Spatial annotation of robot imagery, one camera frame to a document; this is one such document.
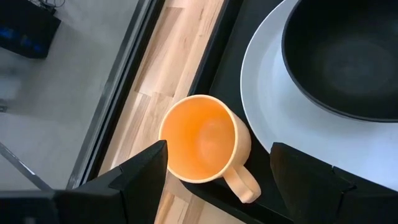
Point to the black rectangular tray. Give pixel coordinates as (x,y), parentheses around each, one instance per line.
(230,77)

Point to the black round bowl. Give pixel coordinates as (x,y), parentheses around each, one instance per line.
(342,56)

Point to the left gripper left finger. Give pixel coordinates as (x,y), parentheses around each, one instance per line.
(136,193)

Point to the black computer with blue light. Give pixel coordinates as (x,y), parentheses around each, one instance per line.
(25,31)

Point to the white round plate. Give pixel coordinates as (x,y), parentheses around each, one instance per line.
(280,102)

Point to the orange mug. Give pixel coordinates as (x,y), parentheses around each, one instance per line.
(199,137)

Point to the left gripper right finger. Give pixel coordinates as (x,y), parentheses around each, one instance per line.
(311,193)

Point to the black aluminium table frame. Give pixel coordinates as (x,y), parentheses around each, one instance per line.
(124,71)

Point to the grey metal stand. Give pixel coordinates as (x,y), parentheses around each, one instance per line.
(25,168)

